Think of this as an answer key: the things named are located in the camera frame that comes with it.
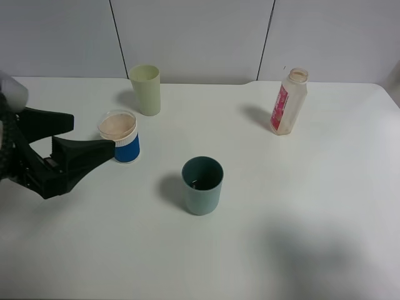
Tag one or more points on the blue sleeved glass cup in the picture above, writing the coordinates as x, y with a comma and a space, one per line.
121, 127

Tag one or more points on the teal green plastic cup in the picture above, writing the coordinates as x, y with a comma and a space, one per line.
203, 178

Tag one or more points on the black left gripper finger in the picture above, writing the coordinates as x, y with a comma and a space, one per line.
34, 124
72, 160

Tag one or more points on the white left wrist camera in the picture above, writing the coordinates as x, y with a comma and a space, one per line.
15, 93

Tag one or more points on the pale green plastic cup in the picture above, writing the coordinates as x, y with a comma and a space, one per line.
145, 80

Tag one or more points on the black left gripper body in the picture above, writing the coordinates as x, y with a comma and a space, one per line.
31, 171

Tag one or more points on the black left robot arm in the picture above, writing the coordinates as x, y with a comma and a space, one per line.
9, 133

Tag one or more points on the pink label drink bottle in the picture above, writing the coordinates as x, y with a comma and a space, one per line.
289, 102

